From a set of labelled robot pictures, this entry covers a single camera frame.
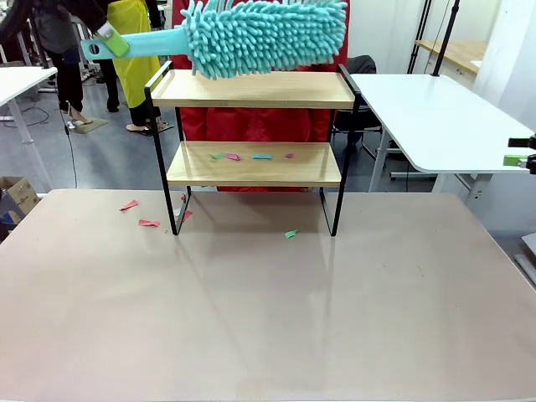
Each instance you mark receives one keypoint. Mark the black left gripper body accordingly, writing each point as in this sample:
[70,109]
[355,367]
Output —
[95,14]

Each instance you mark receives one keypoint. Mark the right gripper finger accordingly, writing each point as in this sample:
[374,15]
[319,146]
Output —
[521,141]
[515,160]

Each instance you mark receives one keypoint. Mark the teal microfiber duster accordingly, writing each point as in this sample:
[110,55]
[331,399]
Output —
[268,37]

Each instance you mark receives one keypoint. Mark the background wooden shelf board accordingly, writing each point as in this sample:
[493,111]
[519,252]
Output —
[454,52]

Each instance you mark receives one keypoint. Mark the black metal wooden shelf rack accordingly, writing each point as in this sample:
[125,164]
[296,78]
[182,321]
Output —
[251,90]

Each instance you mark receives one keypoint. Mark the person in black clothes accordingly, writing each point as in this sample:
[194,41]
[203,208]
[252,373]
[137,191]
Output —
[109,84]

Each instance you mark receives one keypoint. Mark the person in yellow apron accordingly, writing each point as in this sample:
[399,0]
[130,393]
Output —
[134,79]

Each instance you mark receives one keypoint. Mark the person in grey top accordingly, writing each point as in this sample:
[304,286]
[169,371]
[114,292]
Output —
[69,79]

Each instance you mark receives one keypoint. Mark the white side table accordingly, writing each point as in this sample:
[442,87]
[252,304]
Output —
[439,121]

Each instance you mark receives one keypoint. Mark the olive floor mat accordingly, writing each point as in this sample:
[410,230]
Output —
[88,125]

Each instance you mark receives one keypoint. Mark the white curtain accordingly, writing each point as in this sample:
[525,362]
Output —
[506,46]

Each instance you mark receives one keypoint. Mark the white desk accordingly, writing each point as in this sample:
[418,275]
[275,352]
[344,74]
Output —
[21,79]

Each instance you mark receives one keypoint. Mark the black stand pole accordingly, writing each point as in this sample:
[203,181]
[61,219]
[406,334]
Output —
[419,37]
[446,37]

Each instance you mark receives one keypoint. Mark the green paper scrap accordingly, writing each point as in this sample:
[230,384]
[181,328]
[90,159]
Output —
[218,156]
[291,233]

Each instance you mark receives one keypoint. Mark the person in red jacket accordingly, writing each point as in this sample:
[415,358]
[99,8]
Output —
[251,123]

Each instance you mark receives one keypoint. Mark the cardboard box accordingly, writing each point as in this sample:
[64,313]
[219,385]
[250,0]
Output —
[21,192]

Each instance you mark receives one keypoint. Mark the black office chair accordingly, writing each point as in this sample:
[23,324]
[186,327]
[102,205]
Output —
[361,67]

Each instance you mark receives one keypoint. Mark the grey metal base plate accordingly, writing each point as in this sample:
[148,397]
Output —
[528,255]

